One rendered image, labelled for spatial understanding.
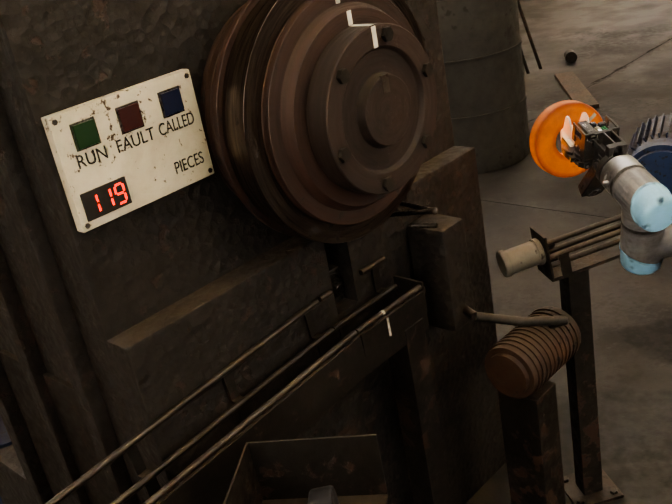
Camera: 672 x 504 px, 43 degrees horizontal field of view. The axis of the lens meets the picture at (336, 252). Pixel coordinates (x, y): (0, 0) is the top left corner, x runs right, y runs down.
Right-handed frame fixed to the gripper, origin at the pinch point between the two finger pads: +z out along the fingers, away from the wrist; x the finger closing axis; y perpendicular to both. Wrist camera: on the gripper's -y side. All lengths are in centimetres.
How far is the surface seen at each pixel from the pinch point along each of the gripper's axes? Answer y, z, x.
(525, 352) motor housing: -35.3, -23.9, 18.8
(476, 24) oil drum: -76, 216, -64
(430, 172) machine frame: -7.7, 7.6, 27.3
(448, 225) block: -11.4, -7.0, 28.7
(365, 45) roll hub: 36, -17, 45
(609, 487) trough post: -88, -26, -4
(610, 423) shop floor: -95, -3, -17
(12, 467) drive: -77, 20, 140
